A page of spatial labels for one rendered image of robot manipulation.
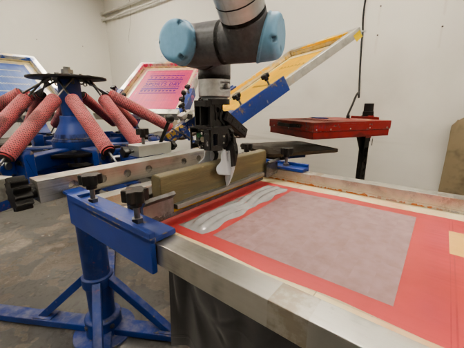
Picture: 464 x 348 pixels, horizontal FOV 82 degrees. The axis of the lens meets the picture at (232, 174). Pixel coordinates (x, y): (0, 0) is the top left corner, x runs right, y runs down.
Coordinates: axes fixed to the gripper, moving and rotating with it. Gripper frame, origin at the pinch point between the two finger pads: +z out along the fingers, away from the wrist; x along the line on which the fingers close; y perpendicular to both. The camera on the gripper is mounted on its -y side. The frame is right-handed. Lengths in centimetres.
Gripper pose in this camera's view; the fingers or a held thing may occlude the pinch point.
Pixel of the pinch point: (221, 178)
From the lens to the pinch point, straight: 69.4
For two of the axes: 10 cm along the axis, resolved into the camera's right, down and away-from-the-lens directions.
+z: 0.0, 9.7, 2.5
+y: -6.1, 2.0, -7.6
